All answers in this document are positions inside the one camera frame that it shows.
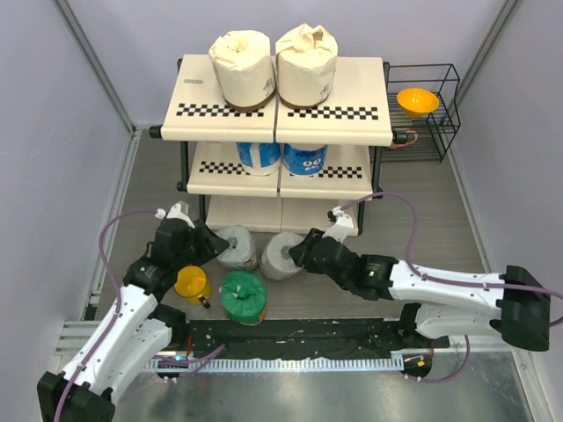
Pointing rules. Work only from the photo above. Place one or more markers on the cream roll with brown band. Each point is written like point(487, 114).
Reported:
point(244, 69)

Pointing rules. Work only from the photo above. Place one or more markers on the yellow cup with handle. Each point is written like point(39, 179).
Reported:
point(193, 286)

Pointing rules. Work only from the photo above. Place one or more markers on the blue roll front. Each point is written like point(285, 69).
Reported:
point(304, 159)

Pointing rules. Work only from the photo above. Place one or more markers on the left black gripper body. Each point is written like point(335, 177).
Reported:
point(185, 257)

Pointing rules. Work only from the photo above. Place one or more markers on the pink object in rack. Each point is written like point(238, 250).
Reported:
point(405, 138)

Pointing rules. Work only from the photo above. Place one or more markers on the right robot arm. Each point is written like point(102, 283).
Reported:
point(439, 303)

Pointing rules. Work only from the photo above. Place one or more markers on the grey paper roll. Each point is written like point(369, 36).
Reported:
point(241, 253)
point(275, 261)

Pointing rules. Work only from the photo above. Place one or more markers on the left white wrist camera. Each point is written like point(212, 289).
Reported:
point(178, 211)

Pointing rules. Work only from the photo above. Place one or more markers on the cream three-tier checkered shelf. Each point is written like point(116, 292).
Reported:
point(353, 123)

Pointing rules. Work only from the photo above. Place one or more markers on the white slotted cable duct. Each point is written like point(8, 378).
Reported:
point(394, 363)

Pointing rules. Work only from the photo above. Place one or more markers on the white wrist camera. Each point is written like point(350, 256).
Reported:
point(342, 227)
point(178, 211)

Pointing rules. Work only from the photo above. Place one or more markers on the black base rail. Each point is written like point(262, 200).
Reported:
point(299, 339)

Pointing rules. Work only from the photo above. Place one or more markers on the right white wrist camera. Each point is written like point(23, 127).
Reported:
point(342, 227)

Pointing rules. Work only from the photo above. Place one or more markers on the green wrapped paper roll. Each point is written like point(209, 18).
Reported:
point(243, 297)

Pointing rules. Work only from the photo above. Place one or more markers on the black wire basket rack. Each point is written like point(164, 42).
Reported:
point(437, 130)

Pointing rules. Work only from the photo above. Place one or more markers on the cream paper roll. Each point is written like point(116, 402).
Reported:
point(306, 59)

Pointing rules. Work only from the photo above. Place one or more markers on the yellow bowl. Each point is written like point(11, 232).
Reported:
point(417, 102)

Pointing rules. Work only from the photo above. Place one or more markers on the blue roll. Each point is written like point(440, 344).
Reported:
point(259, 159)
point(304, 159)

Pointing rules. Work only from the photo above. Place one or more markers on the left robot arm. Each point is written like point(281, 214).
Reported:
point(136, 327)

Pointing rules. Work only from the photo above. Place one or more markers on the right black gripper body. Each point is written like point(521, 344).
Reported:
point(312, 266)

